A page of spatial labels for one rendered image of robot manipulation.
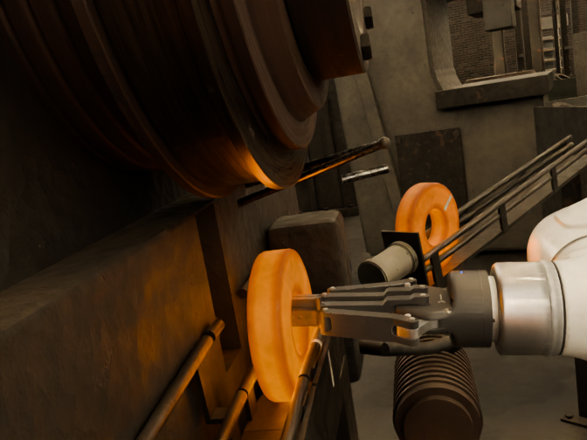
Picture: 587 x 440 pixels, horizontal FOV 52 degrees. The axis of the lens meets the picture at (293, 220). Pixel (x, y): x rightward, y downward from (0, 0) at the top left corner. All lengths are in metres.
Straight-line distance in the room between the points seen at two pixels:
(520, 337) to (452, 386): 0.35
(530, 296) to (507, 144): 2.65
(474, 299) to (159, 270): 0.29
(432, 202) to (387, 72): 2.26
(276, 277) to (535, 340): 0.24
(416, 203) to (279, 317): 0.52
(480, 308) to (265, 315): 0.20
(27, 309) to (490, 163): 2.98
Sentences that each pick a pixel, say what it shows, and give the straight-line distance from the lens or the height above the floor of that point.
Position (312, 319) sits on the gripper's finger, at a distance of 0.62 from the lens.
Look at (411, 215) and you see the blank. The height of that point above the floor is 0.74.
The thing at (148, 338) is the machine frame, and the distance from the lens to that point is 0.49.
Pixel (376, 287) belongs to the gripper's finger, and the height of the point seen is 0.75.
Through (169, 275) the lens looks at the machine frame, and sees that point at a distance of 0.53.
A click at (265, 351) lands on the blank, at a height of 0.74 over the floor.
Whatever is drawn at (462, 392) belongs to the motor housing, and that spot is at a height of 0.52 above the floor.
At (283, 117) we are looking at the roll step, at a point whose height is 0.95.
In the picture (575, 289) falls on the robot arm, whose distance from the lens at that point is 0.60.
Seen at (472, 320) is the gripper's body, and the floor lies 0.74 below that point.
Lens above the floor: 0.96
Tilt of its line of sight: 11 degrees down
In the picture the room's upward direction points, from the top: 10 degrees counter-clockwise
